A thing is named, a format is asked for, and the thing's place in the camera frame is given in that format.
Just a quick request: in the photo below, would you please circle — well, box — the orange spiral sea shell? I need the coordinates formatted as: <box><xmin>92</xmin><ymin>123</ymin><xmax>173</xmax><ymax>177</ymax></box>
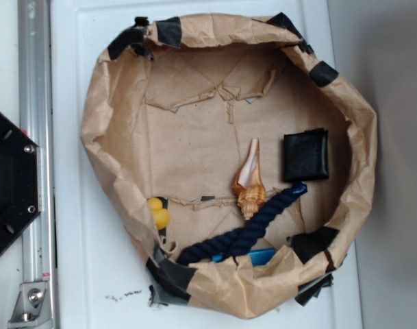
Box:
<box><xmin>232</xmin><ymin>138</ymin><xmax>266</xmax><ymax>220</ymax></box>

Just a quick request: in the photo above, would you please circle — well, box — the brown paper bag bin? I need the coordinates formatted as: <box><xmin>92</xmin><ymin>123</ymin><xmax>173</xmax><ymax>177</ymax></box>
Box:
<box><xmin>80</xmin><ymin>14</ymin><xmax>377</xmax><ymax>319</ymax></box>

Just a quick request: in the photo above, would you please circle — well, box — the yellow rubber duck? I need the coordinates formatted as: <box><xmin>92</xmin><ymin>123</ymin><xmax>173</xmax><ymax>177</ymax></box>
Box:
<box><xmin>147</xmin><ymin>197</ymin><xmax>170</xmax><ymax>230</ymax></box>

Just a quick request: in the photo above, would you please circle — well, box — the black leather wallet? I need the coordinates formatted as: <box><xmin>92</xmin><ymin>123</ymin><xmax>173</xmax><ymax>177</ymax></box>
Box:
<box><xmin>283</xmin><ymin>128</ymin><xmax>329</xmax><ymax>182</ymax></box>

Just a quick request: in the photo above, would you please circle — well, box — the blue plastic block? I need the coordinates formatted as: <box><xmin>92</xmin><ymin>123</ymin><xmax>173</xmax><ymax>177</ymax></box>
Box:
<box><xmin>211</xmin><ymin>247</ymin><xmax>275</xmax><ymax>267</ymax></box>

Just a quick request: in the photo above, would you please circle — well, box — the dark blue twisted rope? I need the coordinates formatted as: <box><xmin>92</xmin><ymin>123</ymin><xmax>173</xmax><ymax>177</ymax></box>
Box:
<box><xmin>176</xmin><ymin>182</ymin><xmax>308</xmax><ymax>266</ymax></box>

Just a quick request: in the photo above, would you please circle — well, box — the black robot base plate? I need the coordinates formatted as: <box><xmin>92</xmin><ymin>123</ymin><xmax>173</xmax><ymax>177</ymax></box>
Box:
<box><xmin>0</xmin><ymin>112</ymin><xmax>40</xmax><ymax>257</ymax></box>

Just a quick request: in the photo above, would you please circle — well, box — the aluminium extrusion rail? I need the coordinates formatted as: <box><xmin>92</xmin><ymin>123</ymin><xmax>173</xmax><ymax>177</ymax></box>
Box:
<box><xmin>17</xmin><ymin>0</ymin><xmax>55</xmax><ymax>285</ymax></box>

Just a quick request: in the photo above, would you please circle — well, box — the metal corner bracket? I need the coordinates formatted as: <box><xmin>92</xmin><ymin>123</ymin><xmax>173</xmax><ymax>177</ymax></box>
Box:
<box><xmin>8</xmin><ymin>281</ymin><xmax>54</xmax><ymax>329</ymax></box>

